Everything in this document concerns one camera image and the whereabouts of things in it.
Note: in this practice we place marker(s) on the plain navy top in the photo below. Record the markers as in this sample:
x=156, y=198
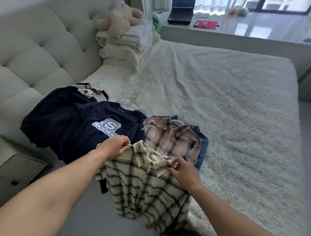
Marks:
x=48, y=114

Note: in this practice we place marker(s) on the white bay window ledge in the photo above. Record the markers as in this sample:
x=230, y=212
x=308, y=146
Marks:
x=243, y=31

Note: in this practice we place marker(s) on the beige curtain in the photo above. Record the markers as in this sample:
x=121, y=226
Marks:
x=305, y=87

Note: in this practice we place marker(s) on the small orange white toy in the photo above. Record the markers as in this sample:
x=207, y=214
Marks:
x=241, y=11

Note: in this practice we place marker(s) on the navy Skechers tee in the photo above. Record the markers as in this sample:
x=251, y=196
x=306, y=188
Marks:
x=80, y=136

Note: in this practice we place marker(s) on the black cardigan white trim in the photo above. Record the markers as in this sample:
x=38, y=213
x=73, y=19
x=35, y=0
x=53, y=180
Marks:
x=105, y=94

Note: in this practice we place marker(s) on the dark framed window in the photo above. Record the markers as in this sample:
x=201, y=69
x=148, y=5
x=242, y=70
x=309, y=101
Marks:
x=279, y=6

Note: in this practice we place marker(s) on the stack of white bedding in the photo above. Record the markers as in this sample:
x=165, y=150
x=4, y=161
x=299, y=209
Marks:
x=126, y=48

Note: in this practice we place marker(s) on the person's right hand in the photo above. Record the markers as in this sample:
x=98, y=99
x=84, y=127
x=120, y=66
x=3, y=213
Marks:
x=187, y=173

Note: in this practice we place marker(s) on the cream plaid shirt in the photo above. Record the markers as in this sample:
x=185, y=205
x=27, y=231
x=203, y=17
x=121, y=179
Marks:
x=145, y=189

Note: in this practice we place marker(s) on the black laptop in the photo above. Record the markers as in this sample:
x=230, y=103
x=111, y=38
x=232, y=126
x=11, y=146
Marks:
x=181, y=12

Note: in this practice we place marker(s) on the person's black shorts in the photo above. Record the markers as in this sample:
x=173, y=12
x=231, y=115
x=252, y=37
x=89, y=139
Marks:
x=201, y=234

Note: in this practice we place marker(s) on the white plastic hanger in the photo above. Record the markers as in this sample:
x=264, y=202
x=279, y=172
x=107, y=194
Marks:
x=178, y=121

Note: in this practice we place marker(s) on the light green hanger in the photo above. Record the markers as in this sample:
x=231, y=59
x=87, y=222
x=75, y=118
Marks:
x=155, y=135

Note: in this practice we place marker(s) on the blue denim shirt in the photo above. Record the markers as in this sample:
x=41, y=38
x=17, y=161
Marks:
x=202, y=148

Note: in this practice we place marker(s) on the white sheer curtain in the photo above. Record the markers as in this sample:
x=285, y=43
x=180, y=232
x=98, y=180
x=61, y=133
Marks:
x=218, y=4

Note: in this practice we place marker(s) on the bed with white bedspread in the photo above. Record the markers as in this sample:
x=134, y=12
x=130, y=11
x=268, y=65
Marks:
x=230, y=109

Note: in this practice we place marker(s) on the person's right forearm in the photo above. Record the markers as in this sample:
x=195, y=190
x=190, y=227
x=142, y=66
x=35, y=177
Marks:
x=226, y=216

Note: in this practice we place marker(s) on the light blue hanger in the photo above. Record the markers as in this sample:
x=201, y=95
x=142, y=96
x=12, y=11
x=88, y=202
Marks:
x=99, y=81

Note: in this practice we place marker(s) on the person's left forearm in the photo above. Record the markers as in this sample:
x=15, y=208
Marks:
x=43, y=199

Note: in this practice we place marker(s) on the small green fan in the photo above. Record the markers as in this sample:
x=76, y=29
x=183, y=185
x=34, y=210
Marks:
x=156, y=20

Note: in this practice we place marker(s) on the beige plush toy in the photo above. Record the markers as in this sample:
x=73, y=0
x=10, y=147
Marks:
x=119, y=19

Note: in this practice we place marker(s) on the pink plaid shirt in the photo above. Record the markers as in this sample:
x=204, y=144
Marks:
x=175, y=143

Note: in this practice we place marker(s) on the pale pink hanger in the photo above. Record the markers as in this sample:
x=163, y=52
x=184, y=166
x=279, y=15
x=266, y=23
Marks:
x=184, y=111

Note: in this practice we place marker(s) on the beige nightstand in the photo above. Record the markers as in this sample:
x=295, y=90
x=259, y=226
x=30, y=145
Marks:
x=19, y=175

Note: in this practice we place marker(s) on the person's left hand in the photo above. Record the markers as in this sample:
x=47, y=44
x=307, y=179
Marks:
x=114, y=147

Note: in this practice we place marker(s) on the white zip polo shirt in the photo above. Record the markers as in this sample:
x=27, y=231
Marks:
x=143, y=111

